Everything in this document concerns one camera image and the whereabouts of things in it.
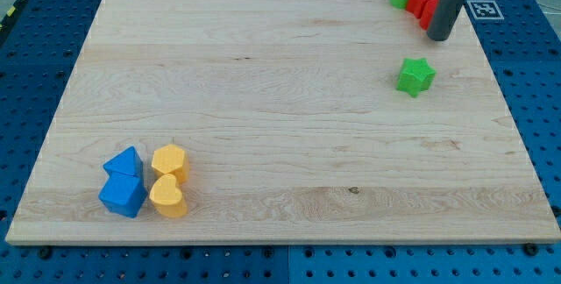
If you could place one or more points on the yellow black hazard tape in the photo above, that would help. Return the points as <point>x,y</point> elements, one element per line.
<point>12,14</point>

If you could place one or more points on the yellow heart block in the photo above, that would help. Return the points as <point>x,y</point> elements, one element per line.
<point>167,197</point>

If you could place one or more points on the grey cylindrical robot arm rod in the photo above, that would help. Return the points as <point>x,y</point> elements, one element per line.
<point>444,18</point>

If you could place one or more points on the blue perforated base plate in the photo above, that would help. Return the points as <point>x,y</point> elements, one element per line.
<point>36,61</point>

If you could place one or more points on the blue cube block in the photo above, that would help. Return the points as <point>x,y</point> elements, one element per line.
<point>123,194</point>

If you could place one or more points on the light wooden board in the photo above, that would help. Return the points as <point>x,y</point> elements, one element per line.
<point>294,130</point>

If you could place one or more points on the red block behind rod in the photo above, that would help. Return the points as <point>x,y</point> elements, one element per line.
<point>428,13</point>

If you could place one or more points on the white fiducial marker tag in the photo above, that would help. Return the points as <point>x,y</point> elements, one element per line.
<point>485,10</point>

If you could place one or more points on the yellow hexagon block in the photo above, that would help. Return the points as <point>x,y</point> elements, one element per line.
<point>171,159</point>

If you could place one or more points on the green star block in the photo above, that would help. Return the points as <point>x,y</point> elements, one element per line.
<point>415,76</point>

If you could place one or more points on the blue triangle block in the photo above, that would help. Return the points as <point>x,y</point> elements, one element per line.
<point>127,162</point>

